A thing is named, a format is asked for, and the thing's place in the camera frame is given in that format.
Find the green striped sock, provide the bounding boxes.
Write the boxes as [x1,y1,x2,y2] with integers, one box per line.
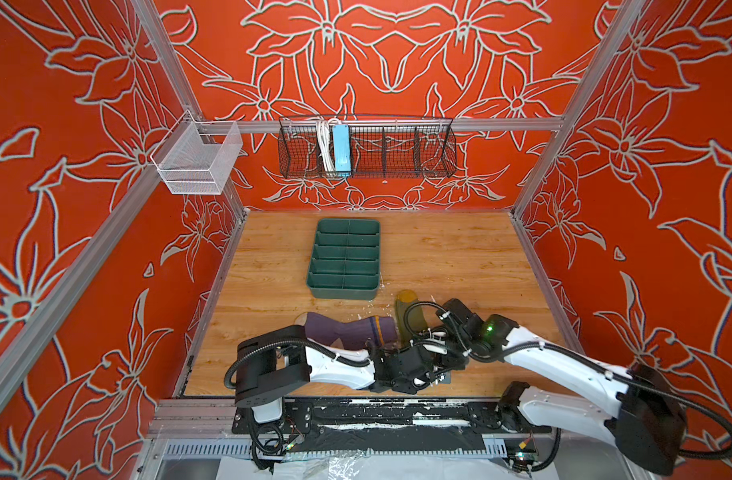
[394,289,430,348]

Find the purple sock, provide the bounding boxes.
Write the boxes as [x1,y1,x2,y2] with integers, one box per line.
[294,312,400,351]

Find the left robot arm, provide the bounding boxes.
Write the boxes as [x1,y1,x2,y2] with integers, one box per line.
[223,325,452,424]

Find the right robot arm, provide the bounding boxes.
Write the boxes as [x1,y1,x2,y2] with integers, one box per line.
[436,299,732,476]

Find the green divided tray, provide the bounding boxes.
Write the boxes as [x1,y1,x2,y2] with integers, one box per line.
[306,217,381,301]

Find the light blue box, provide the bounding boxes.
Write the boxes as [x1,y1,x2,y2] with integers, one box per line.
[332,123,352,177]

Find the clear plastic bin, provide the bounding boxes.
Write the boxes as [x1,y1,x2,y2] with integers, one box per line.
[150,112,243,195]

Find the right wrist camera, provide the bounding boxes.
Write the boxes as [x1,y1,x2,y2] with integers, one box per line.
[418,339,450,355]

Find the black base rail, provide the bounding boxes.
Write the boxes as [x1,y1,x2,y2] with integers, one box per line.
[230,395,553,454]

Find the black wire basket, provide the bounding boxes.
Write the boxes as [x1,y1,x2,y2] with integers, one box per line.
[278,115,459,179]

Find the white cable bundle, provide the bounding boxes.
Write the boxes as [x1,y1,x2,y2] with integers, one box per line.
[316,119,335,175]

